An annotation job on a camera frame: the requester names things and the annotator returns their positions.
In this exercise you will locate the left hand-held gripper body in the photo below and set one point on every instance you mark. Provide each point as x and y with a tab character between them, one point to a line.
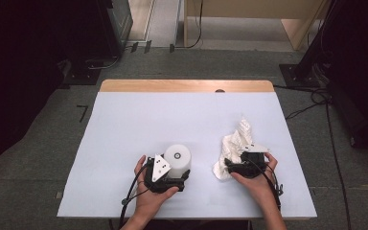
159	169

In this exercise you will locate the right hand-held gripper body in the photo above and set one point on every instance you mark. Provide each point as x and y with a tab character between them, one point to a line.
252	163

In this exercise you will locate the white plastic wrap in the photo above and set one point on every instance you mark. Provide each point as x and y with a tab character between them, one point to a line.
233	147

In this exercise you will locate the white cup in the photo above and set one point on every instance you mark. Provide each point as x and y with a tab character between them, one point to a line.
177	159

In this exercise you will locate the person's right hand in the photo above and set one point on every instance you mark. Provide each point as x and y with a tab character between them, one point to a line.
258	187

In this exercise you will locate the person's left hand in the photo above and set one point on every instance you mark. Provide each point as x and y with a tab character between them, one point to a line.
150	204

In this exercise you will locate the white table sheet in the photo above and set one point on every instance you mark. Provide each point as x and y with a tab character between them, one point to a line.
124	121

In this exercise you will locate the wooden table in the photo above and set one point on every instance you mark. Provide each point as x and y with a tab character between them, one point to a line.
172	85

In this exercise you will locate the black metal stand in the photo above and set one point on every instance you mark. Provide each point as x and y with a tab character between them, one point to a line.
313	48

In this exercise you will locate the black cabinet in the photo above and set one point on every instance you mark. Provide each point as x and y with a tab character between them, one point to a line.
113	28

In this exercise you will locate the light wooden desk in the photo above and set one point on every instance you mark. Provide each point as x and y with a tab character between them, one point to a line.
252	8

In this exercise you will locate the black stand base plate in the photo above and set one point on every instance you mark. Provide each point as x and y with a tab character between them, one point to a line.
83	75

